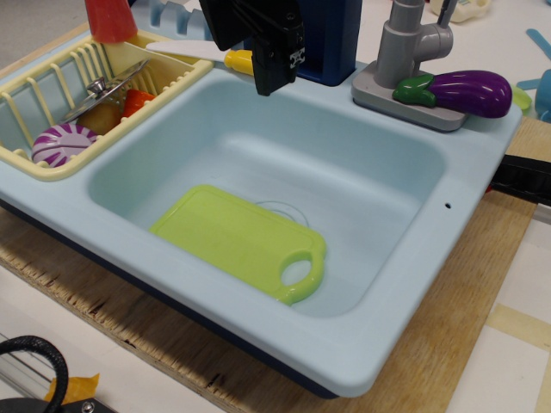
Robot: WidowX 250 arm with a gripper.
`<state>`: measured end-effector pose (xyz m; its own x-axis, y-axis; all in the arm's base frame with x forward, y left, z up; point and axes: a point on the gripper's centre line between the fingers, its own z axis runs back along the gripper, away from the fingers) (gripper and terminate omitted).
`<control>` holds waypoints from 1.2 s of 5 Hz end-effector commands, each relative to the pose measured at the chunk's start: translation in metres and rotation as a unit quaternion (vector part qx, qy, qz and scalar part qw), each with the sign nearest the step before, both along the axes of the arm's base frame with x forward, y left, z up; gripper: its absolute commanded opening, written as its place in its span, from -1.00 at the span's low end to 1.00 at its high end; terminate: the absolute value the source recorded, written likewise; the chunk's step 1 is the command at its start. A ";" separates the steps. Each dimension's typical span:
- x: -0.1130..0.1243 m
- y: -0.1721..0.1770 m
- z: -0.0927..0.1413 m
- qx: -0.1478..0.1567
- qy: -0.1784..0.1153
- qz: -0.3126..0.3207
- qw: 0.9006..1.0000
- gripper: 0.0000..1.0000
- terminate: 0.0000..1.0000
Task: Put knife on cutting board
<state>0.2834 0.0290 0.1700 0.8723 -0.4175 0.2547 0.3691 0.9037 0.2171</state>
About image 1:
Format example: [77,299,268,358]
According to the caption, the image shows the cream toy appliance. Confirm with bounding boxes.
[429,0,492,26]

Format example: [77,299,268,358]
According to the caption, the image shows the light green toy piece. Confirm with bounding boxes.
[511,86,532,113]

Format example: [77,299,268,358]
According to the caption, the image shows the light blue toy sink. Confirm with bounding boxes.
[1,70,522,398]

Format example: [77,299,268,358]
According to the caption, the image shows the yellow tape piece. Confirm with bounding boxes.
[63,373,100,404]

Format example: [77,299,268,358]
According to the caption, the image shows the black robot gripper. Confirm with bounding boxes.
[200,0,306,96]

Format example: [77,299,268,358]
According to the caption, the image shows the purple toy eggplant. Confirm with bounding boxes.
[392,70,512,119]

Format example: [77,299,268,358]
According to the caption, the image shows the orange toy carrot piece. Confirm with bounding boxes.
[122,89,155,117]

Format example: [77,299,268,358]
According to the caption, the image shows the toy knife yellow handle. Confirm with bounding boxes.
[145,40,256,77]

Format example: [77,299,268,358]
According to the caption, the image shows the cream dish drying rack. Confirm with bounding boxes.
[1,31,214,182]

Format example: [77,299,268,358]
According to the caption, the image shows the green plastic cutting board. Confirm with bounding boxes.
[150,185,326,305]

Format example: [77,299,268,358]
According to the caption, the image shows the plywood base board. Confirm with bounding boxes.
[0,21,551,413]

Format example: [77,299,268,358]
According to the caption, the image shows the yellow toy potato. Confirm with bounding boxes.
[77,103,121,135]

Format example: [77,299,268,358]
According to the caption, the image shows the dark blue plastic box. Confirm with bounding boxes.
[243,0,358,87]

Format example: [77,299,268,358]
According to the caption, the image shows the black clamp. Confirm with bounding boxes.
[486,155,550,206]

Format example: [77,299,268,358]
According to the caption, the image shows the grey toy faucet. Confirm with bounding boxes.
[351,0,467,133]

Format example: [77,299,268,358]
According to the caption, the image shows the blue plastic utensil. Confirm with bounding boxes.
[526,28,551,57]

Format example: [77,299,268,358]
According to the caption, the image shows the light blue plate holder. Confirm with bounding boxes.
[139,1,212,40]

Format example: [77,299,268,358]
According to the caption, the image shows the red orange plastic cup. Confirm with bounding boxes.
[84,0,138,44]

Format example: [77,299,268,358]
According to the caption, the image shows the metal pot lid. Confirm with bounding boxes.
[60,59,150,123]

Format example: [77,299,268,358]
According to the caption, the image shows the black cable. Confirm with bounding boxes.
[0,336,70,413]

